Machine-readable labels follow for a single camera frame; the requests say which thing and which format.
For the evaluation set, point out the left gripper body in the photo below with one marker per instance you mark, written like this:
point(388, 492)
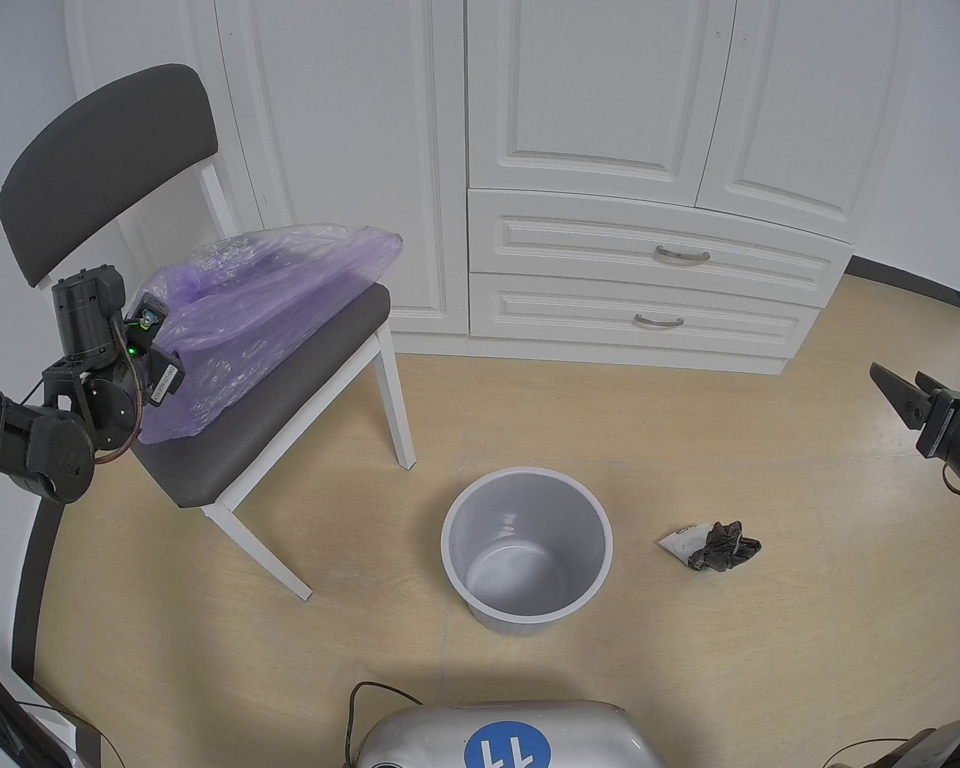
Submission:
point(161, 379)

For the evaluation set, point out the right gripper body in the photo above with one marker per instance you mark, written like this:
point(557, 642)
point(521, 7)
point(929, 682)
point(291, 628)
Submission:
point(943, 427)

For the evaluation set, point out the white wardrobe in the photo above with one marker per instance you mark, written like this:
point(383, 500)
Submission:
point(600, 90)

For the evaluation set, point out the black plastic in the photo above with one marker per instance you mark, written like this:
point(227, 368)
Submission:
point(724, 551)

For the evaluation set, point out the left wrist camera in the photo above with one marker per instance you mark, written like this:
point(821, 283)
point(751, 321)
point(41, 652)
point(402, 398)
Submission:
point(150, 311)

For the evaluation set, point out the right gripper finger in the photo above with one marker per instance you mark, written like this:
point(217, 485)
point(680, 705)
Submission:
point(930, 384)
point(904, 401)

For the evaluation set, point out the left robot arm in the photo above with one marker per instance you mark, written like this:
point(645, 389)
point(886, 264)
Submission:
point(86, 315)

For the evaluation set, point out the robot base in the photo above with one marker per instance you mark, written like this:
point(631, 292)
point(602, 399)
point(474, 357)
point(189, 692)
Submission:
point(450, 739)

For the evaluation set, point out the purple plastic bag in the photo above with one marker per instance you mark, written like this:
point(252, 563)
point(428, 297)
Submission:
point(262, 315)

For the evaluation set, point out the grey and white chair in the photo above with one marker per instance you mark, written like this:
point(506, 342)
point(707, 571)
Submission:
point(112, 150)

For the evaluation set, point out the white trash bin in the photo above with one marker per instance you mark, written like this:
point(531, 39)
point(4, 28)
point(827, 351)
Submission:
point(525, 525)

